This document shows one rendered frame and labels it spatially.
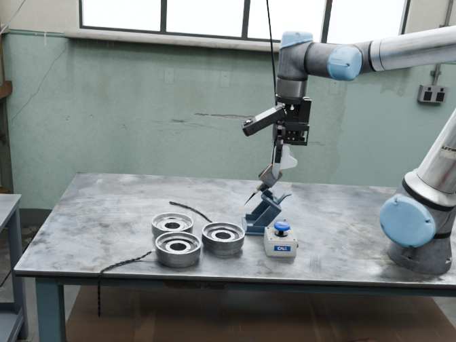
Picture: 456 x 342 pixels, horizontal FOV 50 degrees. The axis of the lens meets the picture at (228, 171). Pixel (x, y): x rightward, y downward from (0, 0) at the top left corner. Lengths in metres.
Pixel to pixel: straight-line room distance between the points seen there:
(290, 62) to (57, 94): 1.85
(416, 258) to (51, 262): 0.84
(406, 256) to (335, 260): 0.17
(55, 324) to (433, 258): 0.90
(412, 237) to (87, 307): 0.87
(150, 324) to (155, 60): 1.66
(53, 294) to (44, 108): 1.79
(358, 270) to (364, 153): 1.81
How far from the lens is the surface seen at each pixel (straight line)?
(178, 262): 1.11
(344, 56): 1.11
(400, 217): 1.08
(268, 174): 1.26
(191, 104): 2.74
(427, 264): 1.26
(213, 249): 1.17
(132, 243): 1.22
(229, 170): 2.85
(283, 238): 1.19
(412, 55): 1.19
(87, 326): 1.38
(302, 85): 1.19
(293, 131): 1.22
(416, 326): 1.53
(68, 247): 1.22
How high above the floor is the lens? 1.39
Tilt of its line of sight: 20 degrees down
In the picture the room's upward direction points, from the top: 5 degrees clockwise
